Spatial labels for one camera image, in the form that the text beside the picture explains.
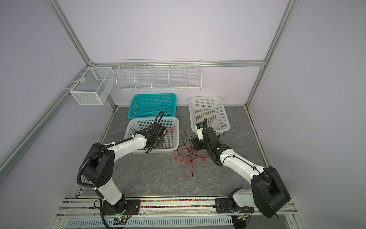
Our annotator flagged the black cable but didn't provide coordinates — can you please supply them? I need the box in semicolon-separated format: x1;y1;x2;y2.
177;130;201;177

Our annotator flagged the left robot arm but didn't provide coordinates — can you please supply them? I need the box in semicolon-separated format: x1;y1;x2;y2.
76;111;167;215

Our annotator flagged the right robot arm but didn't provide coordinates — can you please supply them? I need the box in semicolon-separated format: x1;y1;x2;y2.
192;119;291;218

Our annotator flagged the white plastic basket near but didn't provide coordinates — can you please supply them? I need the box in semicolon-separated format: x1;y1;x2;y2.
124;117;180;153

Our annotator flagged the white plastic basket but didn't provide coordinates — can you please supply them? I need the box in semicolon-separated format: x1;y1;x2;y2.
189;96;230;134
124;117;180;153

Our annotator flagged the white plastic basket far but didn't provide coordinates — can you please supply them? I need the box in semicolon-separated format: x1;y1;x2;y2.
189;96;230;134

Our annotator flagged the teal plastic basket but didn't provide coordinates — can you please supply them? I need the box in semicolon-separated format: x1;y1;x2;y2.
128;93;177;119

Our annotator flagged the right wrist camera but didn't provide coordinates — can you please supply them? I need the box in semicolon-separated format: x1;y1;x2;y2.
194;122;204;141

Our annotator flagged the white wire wall shelf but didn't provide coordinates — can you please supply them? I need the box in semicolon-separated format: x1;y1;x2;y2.
115;59;202;90

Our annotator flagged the white mesh wall box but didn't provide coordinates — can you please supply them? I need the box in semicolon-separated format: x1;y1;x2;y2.
70;67;115;106

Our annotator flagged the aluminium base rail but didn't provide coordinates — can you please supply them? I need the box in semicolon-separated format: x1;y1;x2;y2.
51;196;304;229

